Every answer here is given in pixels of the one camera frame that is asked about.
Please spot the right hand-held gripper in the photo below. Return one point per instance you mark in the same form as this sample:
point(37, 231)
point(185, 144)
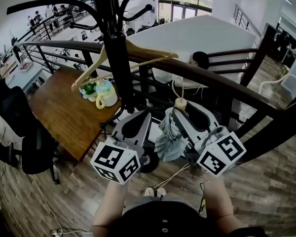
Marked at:
point(222, 154)

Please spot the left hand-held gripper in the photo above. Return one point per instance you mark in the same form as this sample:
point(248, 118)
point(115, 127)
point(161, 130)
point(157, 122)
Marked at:
point(113, 162)

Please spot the light blue umbrella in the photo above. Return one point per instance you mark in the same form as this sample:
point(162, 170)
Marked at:
point(169, 147)

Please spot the black metal coat stand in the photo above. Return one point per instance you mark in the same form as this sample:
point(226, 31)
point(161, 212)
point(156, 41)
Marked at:
point(116, 58)

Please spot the person's right forearm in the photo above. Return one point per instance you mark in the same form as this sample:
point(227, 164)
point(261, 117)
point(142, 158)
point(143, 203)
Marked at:
point(218, 199)

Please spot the person's left forearm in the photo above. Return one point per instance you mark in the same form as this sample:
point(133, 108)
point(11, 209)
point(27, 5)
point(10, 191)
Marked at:
point(108, 206)

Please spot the black wheel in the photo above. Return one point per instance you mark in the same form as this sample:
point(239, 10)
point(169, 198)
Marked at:
point(150, 160)

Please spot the dark wooden railing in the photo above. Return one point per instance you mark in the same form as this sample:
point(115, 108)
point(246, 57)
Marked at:
point(212, 78)

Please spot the small potted green plant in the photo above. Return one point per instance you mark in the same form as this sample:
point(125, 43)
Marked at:
point(88, 89)

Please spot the person's white shoe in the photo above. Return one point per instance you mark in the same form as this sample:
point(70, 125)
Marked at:
point(148, 192)
point(161, 192)

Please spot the brown wooden table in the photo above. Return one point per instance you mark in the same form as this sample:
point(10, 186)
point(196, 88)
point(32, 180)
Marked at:
point(64, 112)

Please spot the wooden clothes hanger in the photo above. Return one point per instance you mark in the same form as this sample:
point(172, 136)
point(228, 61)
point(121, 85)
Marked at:
point(171, 55)

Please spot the white partition block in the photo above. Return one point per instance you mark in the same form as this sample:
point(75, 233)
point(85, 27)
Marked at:
point(199, 36)

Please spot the person's black shirt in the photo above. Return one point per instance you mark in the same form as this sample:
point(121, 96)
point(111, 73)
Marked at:
point(162, 221)

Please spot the black stair railing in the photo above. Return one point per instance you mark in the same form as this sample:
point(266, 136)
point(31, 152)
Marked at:
point(241, 17)

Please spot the black office chair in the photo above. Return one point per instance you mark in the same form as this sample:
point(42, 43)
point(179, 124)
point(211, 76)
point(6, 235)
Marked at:
point(17, 112)

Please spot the white desk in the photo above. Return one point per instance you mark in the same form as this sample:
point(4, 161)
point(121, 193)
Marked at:
point(22, 76)

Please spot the red flat object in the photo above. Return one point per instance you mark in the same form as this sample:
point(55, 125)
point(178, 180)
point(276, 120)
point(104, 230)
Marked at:
point(26, 67)

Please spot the black balcony railing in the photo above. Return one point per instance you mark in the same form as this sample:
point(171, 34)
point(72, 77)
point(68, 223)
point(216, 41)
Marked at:
point(51, 26)

